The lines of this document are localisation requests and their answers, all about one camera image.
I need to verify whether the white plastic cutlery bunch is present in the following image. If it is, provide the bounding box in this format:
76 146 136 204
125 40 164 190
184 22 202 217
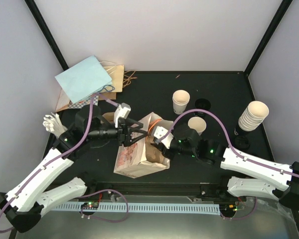
42 113 68 138

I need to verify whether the white paper coffee cup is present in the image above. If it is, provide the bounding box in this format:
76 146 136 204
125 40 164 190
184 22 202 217
187 117 207 135

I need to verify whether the cream bear paper bag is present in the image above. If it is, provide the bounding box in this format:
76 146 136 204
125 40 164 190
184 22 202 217
114 112 173 178

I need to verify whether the black cup lid stack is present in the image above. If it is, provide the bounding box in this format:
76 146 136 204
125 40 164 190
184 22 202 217
233 136 250 151

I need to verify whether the checkered paper bag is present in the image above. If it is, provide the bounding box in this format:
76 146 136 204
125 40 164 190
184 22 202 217
67 96 99 109

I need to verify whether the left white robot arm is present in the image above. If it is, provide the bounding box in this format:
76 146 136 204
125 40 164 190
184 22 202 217
0 103 147 233

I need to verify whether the cardboard cup carrier tray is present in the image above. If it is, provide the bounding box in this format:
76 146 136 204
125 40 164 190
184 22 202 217
145 138 170 166

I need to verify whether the stack of white cups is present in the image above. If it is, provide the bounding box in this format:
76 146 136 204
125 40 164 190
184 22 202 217
238 101 269 132

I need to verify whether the black paper coffee cup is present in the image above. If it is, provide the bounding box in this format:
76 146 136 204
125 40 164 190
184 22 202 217
194 98 211 111

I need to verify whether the brown kraft paper bag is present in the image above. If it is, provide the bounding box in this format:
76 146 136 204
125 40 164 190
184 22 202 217
55 65 124 112

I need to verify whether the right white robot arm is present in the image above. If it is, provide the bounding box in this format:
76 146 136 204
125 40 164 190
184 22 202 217
151 125 299 211

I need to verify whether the light blue paper bag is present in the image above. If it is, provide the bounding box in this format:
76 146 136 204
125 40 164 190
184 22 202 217
55 55 112 103

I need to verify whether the light blue cable chain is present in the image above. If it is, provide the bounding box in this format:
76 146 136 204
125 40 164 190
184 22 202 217
40 201 222 217

